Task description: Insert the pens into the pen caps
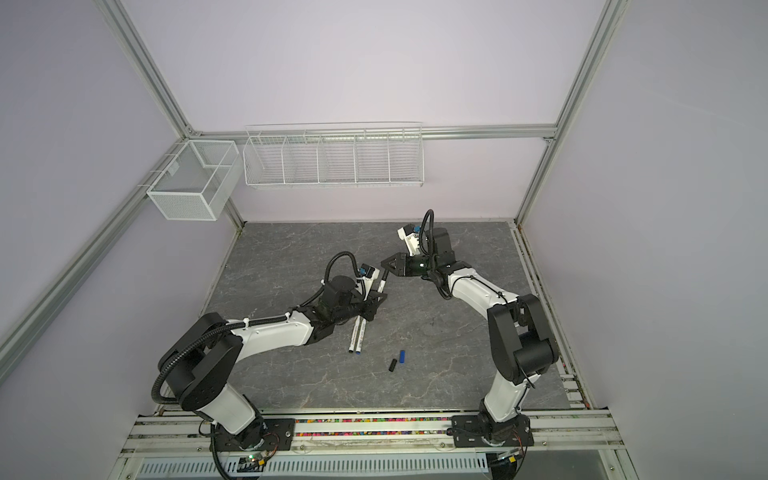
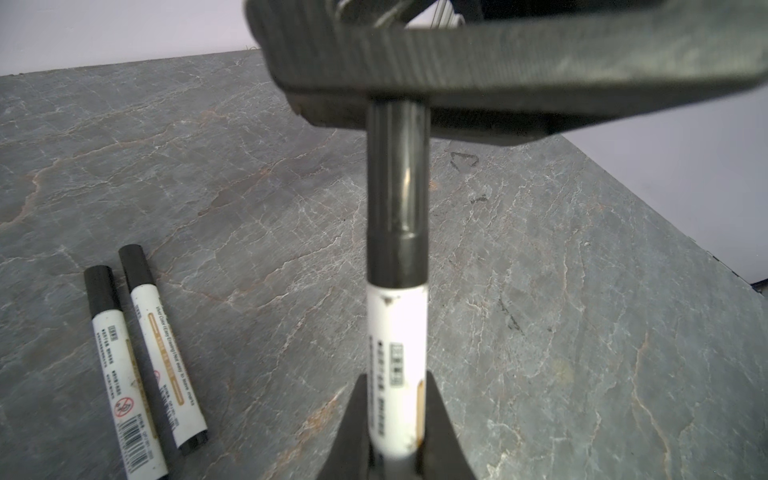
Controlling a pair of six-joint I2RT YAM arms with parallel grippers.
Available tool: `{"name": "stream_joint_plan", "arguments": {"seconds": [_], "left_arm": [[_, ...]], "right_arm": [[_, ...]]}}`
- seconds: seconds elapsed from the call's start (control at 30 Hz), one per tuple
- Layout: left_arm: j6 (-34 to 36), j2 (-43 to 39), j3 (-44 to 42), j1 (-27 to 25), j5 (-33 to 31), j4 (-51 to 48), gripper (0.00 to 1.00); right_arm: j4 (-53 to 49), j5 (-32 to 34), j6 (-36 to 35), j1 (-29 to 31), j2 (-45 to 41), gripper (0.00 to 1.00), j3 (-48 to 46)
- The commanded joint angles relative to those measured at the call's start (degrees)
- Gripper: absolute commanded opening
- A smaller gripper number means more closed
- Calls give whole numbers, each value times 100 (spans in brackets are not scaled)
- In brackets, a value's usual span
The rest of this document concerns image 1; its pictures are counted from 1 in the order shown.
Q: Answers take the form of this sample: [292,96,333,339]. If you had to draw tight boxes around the white wire wall basket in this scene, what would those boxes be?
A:
[242,122,425,189]

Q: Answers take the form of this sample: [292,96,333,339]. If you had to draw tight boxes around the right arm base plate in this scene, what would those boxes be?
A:
[447,412,534,448]

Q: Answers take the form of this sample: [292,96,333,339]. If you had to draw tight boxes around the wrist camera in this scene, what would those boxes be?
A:
[397,224,425,257]
[357,264,380,298]

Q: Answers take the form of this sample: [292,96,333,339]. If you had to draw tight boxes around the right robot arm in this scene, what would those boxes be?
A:
[381,209,560,447]

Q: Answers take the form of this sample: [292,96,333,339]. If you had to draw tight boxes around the white marker pen blue tip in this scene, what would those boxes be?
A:
[355,318,367,354]

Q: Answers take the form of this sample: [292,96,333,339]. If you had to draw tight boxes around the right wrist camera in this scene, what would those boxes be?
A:
[397,224,425,257]

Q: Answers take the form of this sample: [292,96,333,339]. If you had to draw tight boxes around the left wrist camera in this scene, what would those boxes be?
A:
[357,264,380,298]

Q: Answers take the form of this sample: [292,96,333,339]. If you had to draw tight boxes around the white mesh box basket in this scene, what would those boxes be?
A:
[148,140,243,221]

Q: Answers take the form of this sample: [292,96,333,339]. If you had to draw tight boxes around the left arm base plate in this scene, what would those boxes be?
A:
[213,417,296,452]

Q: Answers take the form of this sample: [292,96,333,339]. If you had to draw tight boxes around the white vented cable duct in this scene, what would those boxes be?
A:
[135,453,490,479]

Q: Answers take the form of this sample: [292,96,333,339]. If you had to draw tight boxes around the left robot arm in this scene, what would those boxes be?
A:
[150,251,388,437]

